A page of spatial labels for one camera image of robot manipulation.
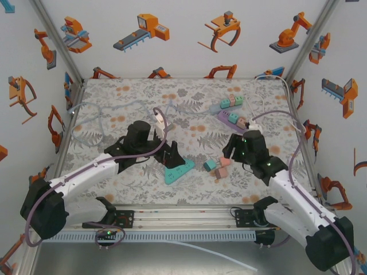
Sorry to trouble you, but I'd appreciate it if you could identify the teal triangular power strip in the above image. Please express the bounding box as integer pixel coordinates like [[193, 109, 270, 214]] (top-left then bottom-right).
[[163, 159, 196, 186]]

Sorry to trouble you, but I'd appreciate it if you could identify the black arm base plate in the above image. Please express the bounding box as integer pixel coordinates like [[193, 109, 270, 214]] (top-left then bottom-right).
[[234, 209, 287, 230], [82, 210, 135, 229]]

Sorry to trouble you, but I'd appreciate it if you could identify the wide aluminium base rail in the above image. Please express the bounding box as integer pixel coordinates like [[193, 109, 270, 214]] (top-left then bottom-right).
[[27, 203, 341, 233]]

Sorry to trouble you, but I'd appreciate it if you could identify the aluminium frame post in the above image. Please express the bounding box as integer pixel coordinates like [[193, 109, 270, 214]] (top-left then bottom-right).
[[28, 0, 85, 83], [284, 0, 341, 84]]

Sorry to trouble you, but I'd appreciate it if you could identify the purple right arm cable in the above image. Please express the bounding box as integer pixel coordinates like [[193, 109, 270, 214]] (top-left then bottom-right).
[[251, 110, 358, 275]]

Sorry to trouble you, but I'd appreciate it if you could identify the aluminium table edge rail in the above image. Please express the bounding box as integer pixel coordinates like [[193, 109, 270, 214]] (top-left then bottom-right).
[[286, 81, 326, 206], [31, 79, 87, 209]]

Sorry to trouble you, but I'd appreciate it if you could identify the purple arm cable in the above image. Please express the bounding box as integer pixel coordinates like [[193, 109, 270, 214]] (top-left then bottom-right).
[[251, 110, 358, 275], [25, 107, 170, 249]]

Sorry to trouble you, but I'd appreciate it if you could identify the controller board green LED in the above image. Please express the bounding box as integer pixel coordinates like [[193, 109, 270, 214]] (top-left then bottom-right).
[[95, 228, 116, 243]]

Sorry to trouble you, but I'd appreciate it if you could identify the white slotted cable duct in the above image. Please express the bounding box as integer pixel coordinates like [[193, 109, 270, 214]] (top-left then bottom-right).
[[42, 231, 257, 243]]

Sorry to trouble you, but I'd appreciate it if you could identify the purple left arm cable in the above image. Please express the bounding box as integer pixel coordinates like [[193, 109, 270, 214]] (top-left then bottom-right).
[[25, 107, 170, 249]]

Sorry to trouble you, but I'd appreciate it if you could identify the white power strip cable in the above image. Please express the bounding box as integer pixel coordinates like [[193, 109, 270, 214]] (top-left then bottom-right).
[[245, 74, 306, 135]]

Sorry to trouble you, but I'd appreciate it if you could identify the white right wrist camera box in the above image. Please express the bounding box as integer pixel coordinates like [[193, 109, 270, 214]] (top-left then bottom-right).
[[243, 119, 260, 132]]

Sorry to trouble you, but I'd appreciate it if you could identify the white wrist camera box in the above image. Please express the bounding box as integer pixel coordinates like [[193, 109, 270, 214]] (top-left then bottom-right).
[[153, 113, 169, 137], [243, 119, 260, 132]]

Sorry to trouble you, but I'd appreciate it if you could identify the black controller module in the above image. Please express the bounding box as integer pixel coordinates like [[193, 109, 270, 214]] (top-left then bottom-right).
[[253, 230, 276, 249]]

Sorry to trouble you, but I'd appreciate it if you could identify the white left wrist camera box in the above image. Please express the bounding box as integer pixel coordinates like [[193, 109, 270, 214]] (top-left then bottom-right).
[[153, 113, 169, 137]]

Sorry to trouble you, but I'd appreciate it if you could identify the purple power strip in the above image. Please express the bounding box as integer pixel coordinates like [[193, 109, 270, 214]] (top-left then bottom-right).
[[217, 111, 250, 133]]

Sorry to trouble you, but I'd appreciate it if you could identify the blue-grey power strip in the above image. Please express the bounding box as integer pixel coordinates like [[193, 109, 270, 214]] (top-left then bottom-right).
[[208, 96, 245, 116]]

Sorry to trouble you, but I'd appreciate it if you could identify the floral table cloth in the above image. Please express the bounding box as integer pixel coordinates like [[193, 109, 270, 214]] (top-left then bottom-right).
[[58, 77, 316, 206]]

